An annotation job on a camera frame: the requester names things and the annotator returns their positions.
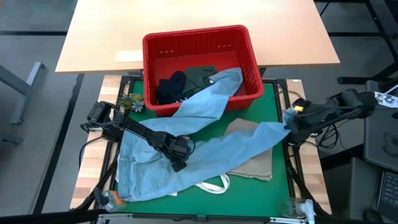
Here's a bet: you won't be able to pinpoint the grey desk leg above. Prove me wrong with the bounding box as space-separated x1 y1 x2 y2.
0 61 46 125

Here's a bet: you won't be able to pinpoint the white bracket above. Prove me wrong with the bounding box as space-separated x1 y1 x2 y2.
297 198 318 224

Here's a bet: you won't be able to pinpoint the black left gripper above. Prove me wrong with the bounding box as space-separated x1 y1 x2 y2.
158 132 192 173

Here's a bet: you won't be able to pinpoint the light blue denim jeans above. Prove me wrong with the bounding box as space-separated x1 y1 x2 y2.
116 67 297 202

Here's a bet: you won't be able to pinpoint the plastic bottle with orange label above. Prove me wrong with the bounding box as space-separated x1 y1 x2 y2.
101 189 127 213

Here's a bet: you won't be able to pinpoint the dark green garment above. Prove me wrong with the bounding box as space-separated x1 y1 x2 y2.
182 65 218 98

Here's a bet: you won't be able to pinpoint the printed marker paper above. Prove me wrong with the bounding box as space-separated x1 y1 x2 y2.
374 90 398 109

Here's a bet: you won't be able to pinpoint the black keyboard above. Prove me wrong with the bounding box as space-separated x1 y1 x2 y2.
377 170 398 213

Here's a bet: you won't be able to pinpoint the black aluminium table frame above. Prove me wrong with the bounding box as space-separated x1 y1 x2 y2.
74 74 330 224

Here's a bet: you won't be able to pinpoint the cream printed tote bag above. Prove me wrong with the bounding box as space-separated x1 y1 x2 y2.
114 154 231 197

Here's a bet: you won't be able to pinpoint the black garment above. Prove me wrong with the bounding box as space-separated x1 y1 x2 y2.
155 70 188 105

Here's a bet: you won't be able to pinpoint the grey side desk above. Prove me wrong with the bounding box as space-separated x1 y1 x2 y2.
363 80 398 172

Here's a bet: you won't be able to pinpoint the clear plastic bottle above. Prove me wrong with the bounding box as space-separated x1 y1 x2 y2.
275 196 302 219

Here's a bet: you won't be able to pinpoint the black cable bundle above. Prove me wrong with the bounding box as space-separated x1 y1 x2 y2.
316 123 342 149

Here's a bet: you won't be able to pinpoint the light wooden desk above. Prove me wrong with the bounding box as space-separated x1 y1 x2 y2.
55 0 341 75

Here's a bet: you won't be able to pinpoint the small potted succulent plant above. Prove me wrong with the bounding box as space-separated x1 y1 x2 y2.
117 92 145 113

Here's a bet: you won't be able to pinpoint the white label strip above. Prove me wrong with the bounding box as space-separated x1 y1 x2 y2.
114 50 144 63

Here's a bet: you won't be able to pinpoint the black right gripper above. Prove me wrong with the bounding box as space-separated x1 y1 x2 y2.
287 98 324 138

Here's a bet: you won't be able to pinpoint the red plastic laundry bin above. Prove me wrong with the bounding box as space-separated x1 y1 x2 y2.
142 24 265 118

